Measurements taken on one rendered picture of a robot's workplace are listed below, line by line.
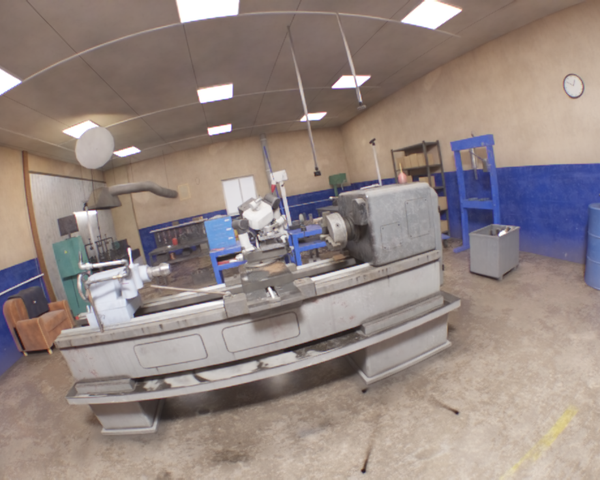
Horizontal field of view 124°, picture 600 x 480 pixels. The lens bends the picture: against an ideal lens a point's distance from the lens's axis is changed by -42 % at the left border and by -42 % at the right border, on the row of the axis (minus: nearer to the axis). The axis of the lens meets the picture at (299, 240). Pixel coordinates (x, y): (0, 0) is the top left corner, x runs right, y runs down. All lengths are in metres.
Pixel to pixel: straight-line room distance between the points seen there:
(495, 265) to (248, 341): 2.92
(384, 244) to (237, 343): 1.12
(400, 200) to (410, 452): 1.55
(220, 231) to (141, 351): 2.29
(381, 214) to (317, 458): 1.53
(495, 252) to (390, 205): 2.04
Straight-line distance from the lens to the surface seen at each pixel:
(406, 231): 1.94
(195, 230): 5.98
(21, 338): 4.96
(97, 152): 5.10
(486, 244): 3.64
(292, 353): 1.87
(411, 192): 1.95
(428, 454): 1.70
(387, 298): 1.96
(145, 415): 2.20
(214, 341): 1.75
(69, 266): 5.56
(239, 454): 1.87
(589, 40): 4.42
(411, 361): 2.25
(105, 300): 1.99
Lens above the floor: 1.42
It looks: 10 degrees down
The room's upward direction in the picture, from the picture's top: 10 degrees counter-clockwise
